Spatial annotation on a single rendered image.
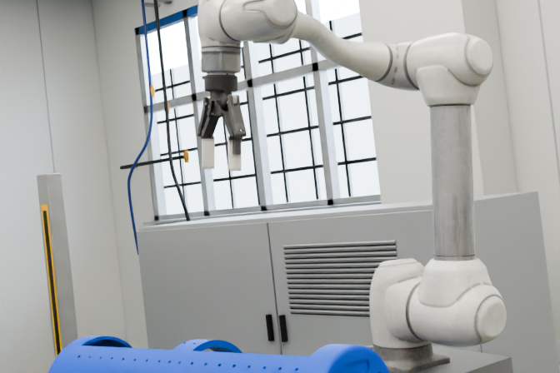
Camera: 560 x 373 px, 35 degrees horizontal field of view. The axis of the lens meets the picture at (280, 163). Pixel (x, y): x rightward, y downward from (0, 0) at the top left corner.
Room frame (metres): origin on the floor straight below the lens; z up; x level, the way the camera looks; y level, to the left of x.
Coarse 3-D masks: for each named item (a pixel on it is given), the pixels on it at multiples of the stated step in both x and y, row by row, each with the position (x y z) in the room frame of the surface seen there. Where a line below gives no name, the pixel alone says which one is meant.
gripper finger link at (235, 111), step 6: (228, 96) 1.93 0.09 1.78; (228, 102) 1.93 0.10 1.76; (228, 108) 1.93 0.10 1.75; (234, 108) 1.92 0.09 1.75; (240, 108) 1.93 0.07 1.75; (234, 114) 1.92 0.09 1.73; (240, 114) 1.93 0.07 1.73; (234, 120) 1.91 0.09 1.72; (240, 120) 1.92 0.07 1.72; (234, 126) 1.91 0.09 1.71; (240, 126) 1.91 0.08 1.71; (234, 132) 1.91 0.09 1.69; (240, 132) 1.91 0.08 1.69; (246, 132) 1.91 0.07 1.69
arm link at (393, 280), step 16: (384, 272) 2.29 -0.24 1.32; (400, 272) 2.27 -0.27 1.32; (416, 272) 2.27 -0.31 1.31; (384, 288) 2.27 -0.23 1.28; (400, 288) 2.25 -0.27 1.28; (384, 304) 2.27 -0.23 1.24; (400, 304) 2.23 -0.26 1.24; (384, 320) 2.28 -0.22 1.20; (400, 320) 2.23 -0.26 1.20; (384, 336) 2.28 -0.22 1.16; (400, 336) 2.26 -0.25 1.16; (416, 336) 2.23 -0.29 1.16
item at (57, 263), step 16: (48, 176) 2.92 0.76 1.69; (48, 192) 2.91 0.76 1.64; (48, 208) 2.92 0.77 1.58; (64, 208) 2.95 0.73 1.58; (48, 224) 2.92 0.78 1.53; (64, 224) 2.95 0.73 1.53; (48, 240) 2.92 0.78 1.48; (64, 240) 2.94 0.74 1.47; (48, 256) 2.93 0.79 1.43; (64, 256) 2.94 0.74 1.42; (48, 272) 2.94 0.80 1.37; (64, 272) 2.93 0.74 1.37; (48, 288) 2.94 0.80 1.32; (64, 288) 2.93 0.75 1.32; (64, 304) 2.92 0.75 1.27; (64, 320) 2.92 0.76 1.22; (64, 336) 2.91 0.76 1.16
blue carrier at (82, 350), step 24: (96, 336) 2.32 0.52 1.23; (72, 360) 2.22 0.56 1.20; (96, 360) 2.16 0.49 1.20; (120, 360) 2.11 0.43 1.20; (144, 360) 2.06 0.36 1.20; (168, 360) 2.01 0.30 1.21; (192, 360) 1.96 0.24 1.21; (216, 360) 1.92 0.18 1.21; (240, 360) 1.88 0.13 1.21; (264, 360) 1.84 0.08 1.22; (288, 360) 1.80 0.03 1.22; (312, 360) 1.76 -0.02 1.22; (336, 360) 1.74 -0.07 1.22; (360, 360) 1.80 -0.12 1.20
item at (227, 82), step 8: (208, 80) 1.96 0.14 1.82; (216, 80) 1.95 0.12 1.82; (224, 80) 1.95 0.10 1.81; (232, 80) 1.96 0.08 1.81; (208, 88) 1.96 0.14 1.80; (216, 88) 1.95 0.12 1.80; (224, 88) 1.95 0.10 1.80; (232, 88) 1.96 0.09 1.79; (216, 96) 1.98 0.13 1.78; (224, 96) 1.95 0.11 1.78; (224, 104) 1.95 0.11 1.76; (216, 112) 1.99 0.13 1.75
